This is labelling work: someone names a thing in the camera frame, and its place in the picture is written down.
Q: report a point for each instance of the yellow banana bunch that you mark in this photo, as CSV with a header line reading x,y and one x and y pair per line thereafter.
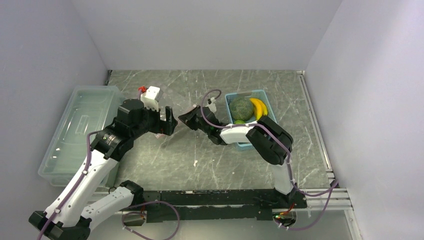
x,y
259,108

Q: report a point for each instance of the clear zip top bag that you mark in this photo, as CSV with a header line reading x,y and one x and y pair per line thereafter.
x,y
180,105

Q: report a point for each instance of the light green custard apple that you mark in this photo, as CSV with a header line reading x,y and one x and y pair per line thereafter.
x,y
239,122

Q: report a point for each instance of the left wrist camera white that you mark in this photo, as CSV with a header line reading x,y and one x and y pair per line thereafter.
x,y
150,96

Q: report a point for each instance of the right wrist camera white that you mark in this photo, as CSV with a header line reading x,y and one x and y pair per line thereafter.
x,y
211,104

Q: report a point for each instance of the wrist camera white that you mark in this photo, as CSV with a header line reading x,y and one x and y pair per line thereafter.
x,y
211,104
150,96

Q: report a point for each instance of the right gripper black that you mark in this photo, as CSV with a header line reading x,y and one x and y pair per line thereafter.
x,y
186,117

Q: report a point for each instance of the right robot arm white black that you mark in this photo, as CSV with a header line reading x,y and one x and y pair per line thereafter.
x,y
270,140

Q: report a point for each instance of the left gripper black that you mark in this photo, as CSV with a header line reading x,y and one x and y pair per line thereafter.
x,y
162,126

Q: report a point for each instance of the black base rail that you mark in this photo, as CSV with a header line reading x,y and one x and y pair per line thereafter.
x,y
172,205

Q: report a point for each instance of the clear plastic storage bin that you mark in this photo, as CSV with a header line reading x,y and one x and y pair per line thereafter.
x,y
89,109

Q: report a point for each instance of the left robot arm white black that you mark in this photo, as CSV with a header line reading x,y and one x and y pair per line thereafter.
x,y
70,217

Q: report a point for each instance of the green netted melon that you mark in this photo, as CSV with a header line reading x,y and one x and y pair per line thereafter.
x,y
241,108

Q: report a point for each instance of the light blue plastic basket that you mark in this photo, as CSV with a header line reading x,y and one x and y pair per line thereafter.
x,y
257,94

